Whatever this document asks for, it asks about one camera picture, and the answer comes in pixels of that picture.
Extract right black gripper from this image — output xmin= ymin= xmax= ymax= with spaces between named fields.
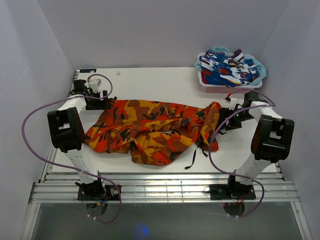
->
xmin=215 ymin=107 xmax=255 ymax=131

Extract orange camouflage trousers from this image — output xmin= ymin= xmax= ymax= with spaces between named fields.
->
xmin=85 ymin=98 xmax=221 ymax=166

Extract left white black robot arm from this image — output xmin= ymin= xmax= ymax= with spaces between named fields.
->
xmin=47 ymin=78 xmax=110 ymax=200

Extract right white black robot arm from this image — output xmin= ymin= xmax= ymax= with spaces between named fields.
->
xmin=219 ymin=91 xmax=295 ymax=199

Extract blue label sticker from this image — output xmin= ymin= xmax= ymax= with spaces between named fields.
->
xmin=79 ymin=68 xmax=97 ymax=74

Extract pink plastic laundry basket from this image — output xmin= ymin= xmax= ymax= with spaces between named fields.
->
xmin=197 ymin=52 xmax=264 ymax=94

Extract light blue garment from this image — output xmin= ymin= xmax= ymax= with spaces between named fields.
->
xmin=194 ymin=45 xmax=268 ymax=86

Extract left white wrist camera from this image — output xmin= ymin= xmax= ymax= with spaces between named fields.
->
xmin=88 ymin=78 xmax=102 ymax=92

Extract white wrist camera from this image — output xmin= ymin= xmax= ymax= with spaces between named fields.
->
xmin=88 ymin=78 xmax=102 ymax=92
xmin=225 ymin=93 xmax=242 ymax=110

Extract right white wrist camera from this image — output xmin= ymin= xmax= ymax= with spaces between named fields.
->
xmin=225 ymin=93 xmax=242 ymax=110

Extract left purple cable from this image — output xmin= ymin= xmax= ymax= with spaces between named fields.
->
xmin=21 ymin=73 xmax=123 ymax=224

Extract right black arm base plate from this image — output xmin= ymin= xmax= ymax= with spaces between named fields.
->
xmin=209 ymin=184 xmax=256 ymax=200

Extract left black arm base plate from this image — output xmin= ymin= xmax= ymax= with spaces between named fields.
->
xmin=76 ymin=184 xmax=122 ymax=201

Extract aluminium frame rail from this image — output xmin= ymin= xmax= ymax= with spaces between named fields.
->
xmin=29 ymin=172 xmax=300 ymax=204

